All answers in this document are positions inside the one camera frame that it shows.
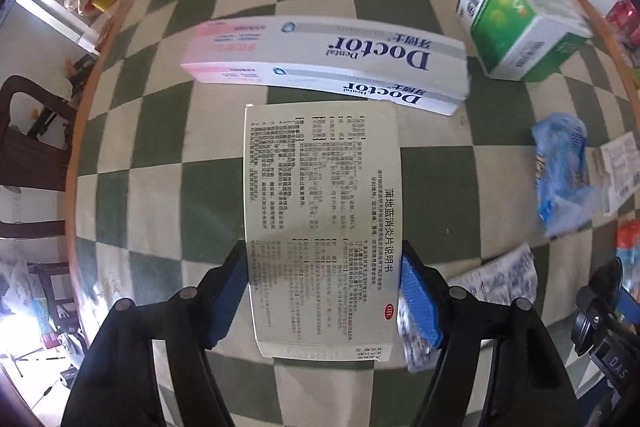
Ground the green white medicine box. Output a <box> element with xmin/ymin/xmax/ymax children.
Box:
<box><xmin>456</xmin><ymin>0</ymin><xmax>593</xmax><ymax>82</ymax></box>

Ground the dark brown wooden chair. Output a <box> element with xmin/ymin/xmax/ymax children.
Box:
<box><xmin>0</xmin><ymin>76</ymin><xmax>81</xmax><ymax>240</ymax></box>

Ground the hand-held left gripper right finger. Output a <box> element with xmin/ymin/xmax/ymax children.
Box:
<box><xmin>397</xmin><ymin>239</ymin><xmax>586</xmax><ymax>427</ymax></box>

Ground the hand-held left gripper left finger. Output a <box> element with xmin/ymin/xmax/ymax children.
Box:
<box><xmin>60</xmin><ymin>239</ymin><xmax>251</xmax><ymax>427</ymax></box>

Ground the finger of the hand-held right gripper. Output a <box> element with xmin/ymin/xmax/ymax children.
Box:
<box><xmin>590</xmin><ymin>256</ymin><xmax>640</xmax><ymax>323</ymax></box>

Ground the red snack packet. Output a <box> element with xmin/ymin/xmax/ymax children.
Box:
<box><xmin>605</xmin><ymin>0</ymin><xmax>640</xmax><ymax>42</ymax></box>

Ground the white pink toothpaste box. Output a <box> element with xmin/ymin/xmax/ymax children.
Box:
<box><xmin>181</xmin><ymin>17</ymin><xmax>471</xmax><ymax>116</ymax></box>

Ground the blue plastic wrapper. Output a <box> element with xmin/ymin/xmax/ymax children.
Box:
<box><xmin>531</xmin><ymin>113</ymin><xmax>598</xmax><ymax>238</ymax></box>

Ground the green white checkered tablecloth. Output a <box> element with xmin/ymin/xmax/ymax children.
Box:
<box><xmin>65</xmin><ymin>0</ymin><xmax>640</xmax><ymax>427</ymax></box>

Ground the red printed packet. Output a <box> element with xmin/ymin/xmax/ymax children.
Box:
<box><xmin>615</xmin><ymin>219</ymin><xmax>640</xmax><ymax>268</ymax></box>

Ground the white paper receipt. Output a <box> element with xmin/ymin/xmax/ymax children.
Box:
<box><xmin>592</xmin><ymin>132</ymin><xmax>640</xmax><ymax>215</ymax></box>

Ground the printed foil blister sheet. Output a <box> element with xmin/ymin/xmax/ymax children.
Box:
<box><xmin>402</xmin><ymin>243</ymin><xmax>538</xmax><ymax>373</ymax></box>

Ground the white printed paper leaflet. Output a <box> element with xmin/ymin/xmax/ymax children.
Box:
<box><xmin>243</xmin><ymin>103</ymin><xmax>403</xmax><ymax>362</ymax></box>

